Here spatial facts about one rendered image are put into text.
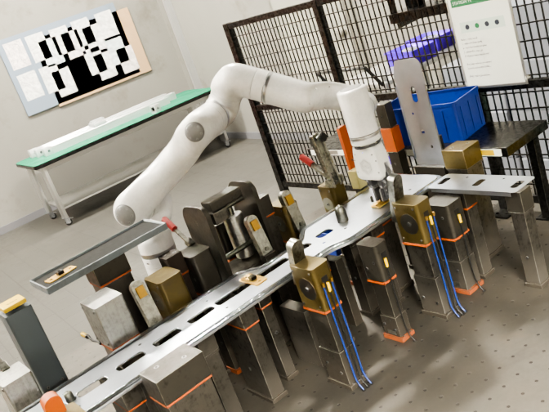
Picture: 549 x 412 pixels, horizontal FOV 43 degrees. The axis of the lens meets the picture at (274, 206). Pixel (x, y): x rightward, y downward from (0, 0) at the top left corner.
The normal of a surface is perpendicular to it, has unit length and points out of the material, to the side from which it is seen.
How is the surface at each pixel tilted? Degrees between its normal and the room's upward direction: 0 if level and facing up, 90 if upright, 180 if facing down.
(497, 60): 90
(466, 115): 90
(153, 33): 90
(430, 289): 90
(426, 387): 0
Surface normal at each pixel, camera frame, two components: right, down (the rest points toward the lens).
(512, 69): -0.74, 0.44
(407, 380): -0.32, -0.90
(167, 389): 0.60, 0.06
